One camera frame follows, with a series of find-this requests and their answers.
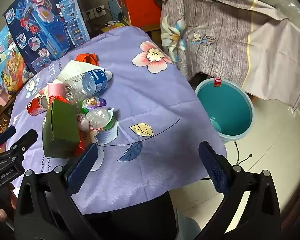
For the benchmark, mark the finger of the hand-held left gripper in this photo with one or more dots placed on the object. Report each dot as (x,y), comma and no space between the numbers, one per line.
(25,140)
(5,133)

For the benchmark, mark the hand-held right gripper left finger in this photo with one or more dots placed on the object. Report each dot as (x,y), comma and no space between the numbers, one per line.
(82,170)

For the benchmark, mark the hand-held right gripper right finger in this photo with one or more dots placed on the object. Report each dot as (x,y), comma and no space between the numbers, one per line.
(212,165)

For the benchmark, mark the red soda can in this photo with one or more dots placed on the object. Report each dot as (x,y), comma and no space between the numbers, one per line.
(35,106)

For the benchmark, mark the dark green cardboard box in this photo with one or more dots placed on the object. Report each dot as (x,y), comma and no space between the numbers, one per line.
(62,122)

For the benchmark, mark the green plastic jelly cup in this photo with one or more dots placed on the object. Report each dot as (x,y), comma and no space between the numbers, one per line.
(100,118)

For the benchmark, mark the pink paper cup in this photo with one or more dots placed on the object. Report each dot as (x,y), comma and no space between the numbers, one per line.
(53,88)

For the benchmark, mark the teal plastic bucket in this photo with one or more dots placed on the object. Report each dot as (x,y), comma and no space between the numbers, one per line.
(222,100)

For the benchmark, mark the purple toy capsule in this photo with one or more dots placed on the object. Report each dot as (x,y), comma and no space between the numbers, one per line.
(95,103)

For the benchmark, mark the clear plastic water bottle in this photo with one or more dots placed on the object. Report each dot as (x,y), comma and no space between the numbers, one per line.
(90,82)

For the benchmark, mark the white paper tissue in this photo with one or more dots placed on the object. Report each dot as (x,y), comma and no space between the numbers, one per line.
(75,68)

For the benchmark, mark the orange snack wrapper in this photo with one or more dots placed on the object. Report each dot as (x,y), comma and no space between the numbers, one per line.
(88,58)

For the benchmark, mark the person's left hand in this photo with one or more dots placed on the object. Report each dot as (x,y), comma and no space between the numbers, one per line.
(0,213)

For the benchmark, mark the cartoon puppy toy box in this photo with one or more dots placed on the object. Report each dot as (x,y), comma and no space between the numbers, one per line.
(7,62)

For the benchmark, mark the purple floral tablecloth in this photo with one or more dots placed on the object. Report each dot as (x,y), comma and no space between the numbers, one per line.
(152,105)

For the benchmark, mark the blue toy set box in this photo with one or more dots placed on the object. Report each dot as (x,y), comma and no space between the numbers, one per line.
(47,17)

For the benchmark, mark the yellow paper packet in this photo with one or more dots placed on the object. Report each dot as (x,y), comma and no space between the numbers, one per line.
(113,26)

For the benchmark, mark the grey floral bedsheet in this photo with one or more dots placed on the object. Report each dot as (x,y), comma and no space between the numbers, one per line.
(215,17)

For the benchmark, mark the orange-red cardboard box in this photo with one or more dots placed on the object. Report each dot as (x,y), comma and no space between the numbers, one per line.
(140,0)

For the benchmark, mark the white wall socket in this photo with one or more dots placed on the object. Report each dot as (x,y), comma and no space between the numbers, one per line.
(92,12)

